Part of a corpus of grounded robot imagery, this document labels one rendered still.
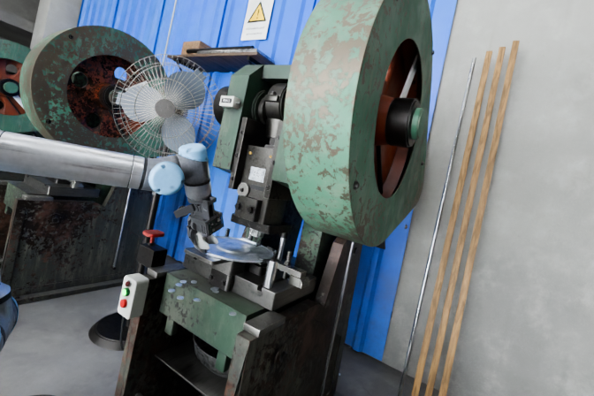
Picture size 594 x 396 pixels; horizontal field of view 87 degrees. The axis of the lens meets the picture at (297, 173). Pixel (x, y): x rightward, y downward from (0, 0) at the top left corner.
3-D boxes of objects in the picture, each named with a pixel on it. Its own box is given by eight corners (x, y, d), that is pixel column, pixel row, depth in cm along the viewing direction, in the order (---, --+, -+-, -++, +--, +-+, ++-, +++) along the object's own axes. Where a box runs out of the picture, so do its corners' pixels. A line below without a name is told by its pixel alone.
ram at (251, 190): (255, 224, 110) (272, 143, 110) (225, 215, 118) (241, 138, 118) (282, 224, 125) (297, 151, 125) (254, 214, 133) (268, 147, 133)
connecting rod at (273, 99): (269, 167, 113) (287, 75, 113) (243, 162, 119) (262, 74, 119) (298, 173, 131) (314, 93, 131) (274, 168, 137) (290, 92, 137)
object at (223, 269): (203, 302, 96) (212, 260, 96) (175, 286, 103) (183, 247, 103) (255, 286, 117) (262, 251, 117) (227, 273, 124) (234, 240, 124)
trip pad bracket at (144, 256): (144, 300, 116) (155, 248, 117) (129, 290, 122) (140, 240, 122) (158, 295, 122) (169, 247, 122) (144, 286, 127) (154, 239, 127)
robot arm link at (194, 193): (178, 184, 91) (200, 174, 97) (180, 198, 92) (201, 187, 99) (196, 188, 87) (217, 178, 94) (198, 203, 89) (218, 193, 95)
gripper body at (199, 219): (207, 239, 92) (201, 203, 88) (186, 232, 97) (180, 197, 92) (224, 228, 98) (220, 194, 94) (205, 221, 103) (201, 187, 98)
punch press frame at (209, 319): (215, 480, 92) (308, 37, 93) (133, 400, 115) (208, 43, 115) (328, 367, 160) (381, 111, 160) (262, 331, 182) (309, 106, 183)
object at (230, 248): (232, 235, 134) (232, 233, 134) (287, 256, 119) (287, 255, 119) (176, 240, 109) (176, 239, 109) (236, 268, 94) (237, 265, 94)
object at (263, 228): (267, 240, 113) (270, 226, 113) (227, 226, 124) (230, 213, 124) (290, 238, 127) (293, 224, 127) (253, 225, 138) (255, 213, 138)
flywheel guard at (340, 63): (323, 265, 65) (402, -117, 65) (225, 230, 80) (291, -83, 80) (414, 235, 153) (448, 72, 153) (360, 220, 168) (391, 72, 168)
